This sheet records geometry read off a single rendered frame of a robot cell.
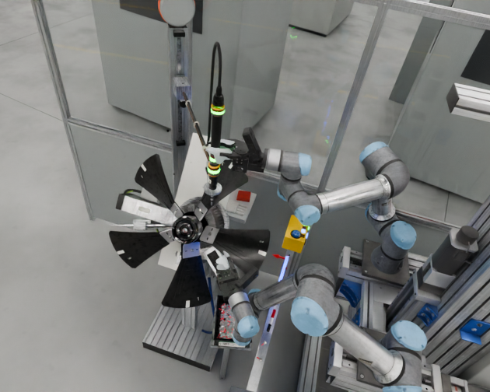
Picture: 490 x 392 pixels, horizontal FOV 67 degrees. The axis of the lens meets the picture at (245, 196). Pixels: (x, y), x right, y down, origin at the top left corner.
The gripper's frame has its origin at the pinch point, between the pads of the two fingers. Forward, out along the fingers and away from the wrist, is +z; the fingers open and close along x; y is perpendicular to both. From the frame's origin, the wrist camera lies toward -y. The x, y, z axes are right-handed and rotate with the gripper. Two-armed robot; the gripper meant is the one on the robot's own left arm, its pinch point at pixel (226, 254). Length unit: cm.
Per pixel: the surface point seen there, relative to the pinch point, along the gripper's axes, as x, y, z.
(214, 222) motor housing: 2.9, -0.6, 20.8
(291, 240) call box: 16.0, -35.1, 8.1
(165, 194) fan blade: -13.2, 18.0, 30.0
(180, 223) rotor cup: -7.6, 15.1, 16.6
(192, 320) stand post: 98, 18, 25
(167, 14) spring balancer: -69, -2, 80
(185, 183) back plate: -0.1, 6.4, 47.4
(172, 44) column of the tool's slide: -56, -2, 80
